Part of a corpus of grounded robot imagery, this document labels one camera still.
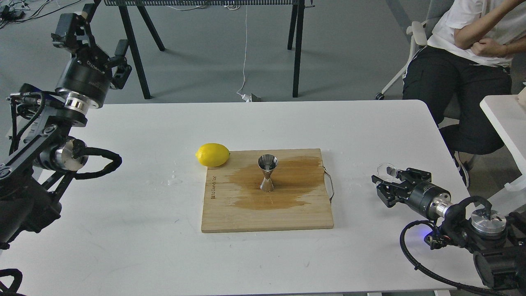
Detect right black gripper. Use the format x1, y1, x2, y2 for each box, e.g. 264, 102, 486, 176
371, 167, 452, 220

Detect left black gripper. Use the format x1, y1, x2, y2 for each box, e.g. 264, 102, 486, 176
51, 13, 133, 109

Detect small clear glass cup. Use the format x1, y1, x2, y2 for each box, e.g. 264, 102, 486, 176
376, 162, 398, 180

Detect steel jigger measuring cup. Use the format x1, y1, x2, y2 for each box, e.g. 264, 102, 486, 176
258, 154, 279, 192

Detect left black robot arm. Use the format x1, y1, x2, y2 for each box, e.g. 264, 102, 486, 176
0, 3, 132, 250

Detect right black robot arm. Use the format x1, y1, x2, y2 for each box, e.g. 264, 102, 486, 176
371, 163, 526, 296

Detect white side table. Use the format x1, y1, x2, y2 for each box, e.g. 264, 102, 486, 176
480, 89, 526, 215

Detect seated person white shirt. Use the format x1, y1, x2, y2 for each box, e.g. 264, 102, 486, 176
402, 0, 526, 187

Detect yellow lemon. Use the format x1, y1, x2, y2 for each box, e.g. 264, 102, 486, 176
195, 143, 231, 167

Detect white office chair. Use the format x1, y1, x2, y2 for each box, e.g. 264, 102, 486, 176
375, 0, 453, 100

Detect wooden cutting board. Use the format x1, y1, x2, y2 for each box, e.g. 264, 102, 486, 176
201, 148, 334, 234

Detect black metal frame table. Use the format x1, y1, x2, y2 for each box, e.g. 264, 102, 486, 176
82, 0, 315, 100

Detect black cables on floor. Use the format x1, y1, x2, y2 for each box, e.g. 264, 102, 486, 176
0, 0, 83, 29

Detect white hanging cable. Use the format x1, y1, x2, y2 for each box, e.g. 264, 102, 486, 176
236, 5, 260, 103

